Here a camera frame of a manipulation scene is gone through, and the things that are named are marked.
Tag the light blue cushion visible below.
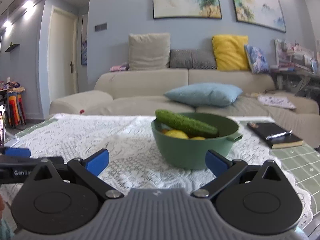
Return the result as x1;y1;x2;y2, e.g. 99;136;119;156
164;83;243;107

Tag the black notebook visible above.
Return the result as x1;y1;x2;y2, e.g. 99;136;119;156
247;122;304;150

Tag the green bowl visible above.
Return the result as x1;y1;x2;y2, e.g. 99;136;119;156
151;112;243;170

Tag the grey checked cushion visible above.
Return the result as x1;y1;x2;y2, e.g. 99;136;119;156
169;49;217;70

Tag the person's teal clothing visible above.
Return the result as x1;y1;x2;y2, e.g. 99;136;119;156
0;217;15;239

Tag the black wall shelf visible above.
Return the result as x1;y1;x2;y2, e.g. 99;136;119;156
4;43;20;53

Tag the beige cushion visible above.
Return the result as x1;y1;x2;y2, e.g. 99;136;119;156
128;33;171;71

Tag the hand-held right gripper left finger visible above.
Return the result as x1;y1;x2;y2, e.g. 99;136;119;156
24;148;124;199

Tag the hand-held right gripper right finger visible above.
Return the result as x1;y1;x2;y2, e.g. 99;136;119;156
191;149;288;198

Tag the cluttered study desk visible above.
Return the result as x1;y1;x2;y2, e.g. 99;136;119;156
271;39;320;98

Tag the white lace tablecloth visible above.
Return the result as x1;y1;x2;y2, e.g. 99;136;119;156
0;114;315;228

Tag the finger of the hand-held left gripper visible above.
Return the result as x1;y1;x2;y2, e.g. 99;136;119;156
4;148;31;158
0;156;64;170

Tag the blue floral cushion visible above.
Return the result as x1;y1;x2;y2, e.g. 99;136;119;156
244;44;270;75

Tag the green cucumber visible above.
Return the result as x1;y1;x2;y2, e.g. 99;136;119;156
155;109;219;138

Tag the silver pen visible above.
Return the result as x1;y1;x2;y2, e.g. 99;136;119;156
265;130;292;140

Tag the white door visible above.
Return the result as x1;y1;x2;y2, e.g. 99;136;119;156
49;7;79;98

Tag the yellow cushion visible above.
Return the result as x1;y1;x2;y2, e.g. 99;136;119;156
212;35;250;71

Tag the smartphone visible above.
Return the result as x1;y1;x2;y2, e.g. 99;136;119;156
0;105;7;147

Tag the beige sofa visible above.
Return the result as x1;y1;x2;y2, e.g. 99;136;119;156
49;69;320;128

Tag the narrow framed wall picture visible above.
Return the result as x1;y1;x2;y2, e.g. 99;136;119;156
81;14;88;66

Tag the printed paper sheet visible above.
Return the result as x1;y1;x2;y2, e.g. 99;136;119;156
257;95;297;109

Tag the cluttered wooden shelf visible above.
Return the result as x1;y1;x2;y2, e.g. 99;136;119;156
0;79;27;128

